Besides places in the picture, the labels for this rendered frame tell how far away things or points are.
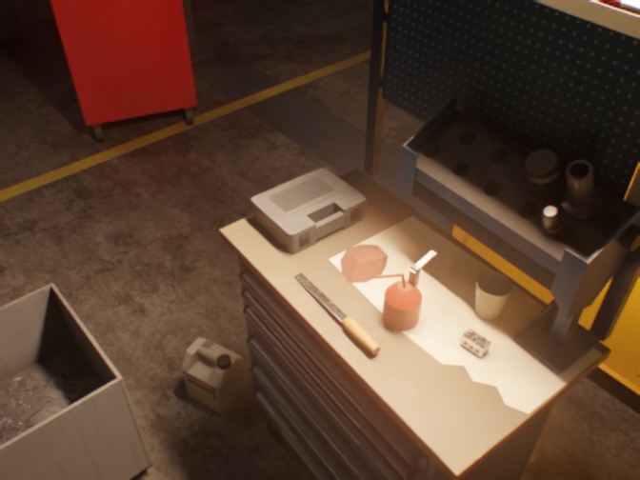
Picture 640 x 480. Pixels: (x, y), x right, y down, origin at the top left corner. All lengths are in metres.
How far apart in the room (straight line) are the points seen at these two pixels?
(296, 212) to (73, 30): 2.35
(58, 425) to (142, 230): 1.57
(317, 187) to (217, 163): 2.02
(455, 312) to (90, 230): 2.29
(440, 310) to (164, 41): 2.71
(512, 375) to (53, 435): 1.26
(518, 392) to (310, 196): 0.74
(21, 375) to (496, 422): 1.69
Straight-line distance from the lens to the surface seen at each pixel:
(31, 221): 3.55
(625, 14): 1.03
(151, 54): 3.82
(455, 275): 1.59
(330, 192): 1.70
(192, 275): 2.97
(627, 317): 2.41
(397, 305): 1.38
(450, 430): 1.30
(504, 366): 1.42
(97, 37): 3.75
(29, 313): 2.31
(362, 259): 1.55
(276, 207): 1.65
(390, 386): 1.34
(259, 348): 1.88
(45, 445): 1.97
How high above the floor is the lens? 2.04
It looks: 41 degrees down
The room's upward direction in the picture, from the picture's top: straight up
